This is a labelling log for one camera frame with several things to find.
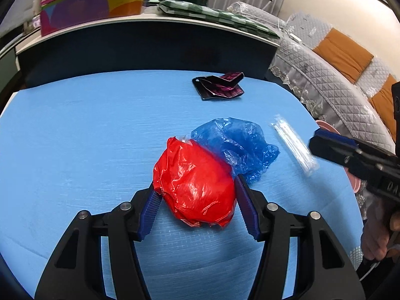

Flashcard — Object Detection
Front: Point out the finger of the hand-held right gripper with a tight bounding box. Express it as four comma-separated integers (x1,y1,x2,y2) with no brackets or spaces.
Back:
314,127,360,147
309,136,363,171

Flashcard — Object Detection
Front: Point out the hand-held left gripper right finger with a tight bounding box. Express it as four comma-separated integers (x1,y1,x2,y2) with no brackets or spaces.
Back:
234,175,366,300

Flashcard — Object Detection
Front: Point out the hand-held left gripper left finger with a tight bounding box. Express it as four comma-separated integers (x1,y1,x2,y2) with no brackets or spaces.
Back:
34,183,163,300

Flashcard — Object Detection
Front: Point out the clear plastic packet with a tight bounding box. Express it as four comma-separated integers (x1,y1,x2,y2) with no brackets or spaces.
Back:
270,114,319,176

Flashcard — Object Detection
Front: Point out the red plastic bag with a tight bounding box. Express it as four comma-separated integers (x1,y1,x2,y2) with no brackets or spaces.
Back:
152,136,237,229

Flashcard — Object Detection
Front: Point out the person's right hand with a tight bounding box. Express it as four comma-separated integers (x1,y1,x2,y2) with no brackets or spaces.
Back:
361,190,400,261

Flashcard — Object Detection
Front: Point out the orange cushion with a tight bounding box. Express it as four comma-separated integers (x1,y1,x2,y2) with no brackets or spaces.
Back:
312,27,375,83
369,74,399,141

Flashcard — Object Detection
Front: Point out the blue plastic bag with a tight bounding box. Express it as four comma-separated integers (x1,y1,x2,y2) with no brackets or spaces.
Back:
190,117,280,185

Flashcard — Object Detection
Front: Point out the grey quilted sofa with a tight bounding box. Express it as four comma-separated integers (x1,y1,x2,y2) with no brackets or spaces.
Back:
226,1,400,219

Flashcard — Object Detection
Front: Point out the dark maroon wallet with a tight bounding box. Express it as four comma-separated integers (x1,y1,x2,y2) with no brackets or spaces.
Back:
192,72,245,101

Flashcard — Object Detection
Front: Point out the green checked cloth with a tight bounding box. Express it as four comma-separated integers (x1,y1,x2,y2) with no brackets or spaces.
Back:
158,0,280,40

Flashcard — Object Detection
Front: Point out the colourful box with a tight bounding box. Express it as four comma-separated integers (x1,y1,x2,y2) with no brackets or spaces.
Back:
40,0,151,37

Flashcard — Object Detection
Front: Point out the white cable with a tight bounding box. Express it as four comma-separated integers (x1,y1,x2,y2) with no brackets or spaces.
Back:
359,261,380,282

